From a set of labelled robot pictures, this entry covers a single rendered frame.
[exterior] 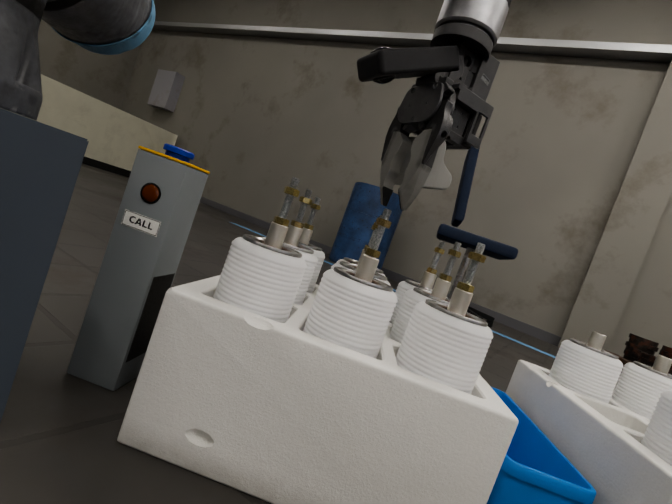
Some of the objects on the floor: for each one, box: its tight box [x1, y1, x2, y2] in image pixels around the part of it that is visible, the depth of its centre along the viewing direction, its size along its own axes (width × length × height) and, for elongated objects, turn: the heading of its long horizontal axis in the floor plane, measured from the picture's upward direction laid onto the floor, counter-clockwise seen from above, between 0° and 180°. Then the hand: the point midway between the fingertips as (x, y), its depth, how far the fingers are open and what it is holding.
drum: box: [329, 182, 403, 270], centre depth 375 cm, size 51×51×77 cm
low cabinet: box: [1, 74, 178, 177], centre depth 528 cm, size 164×203×78 cm
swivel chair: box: [436, 146, 518, 328], centre depth 270 cm, size 66×63×114 cm
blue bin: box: [487, 386, 596, 504], centre depth 59 cm, size 30×11×12 cm, turn 96°
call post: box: [67, 149, 208, 391], centre depth 55 cm, size 7×7×31 cm
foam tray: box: [117, 275, 519, 504], centre depth 61 cm, size 39×39×18 cm
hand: (392, 194), depth 47 cm, fingers open, 3 cm apart
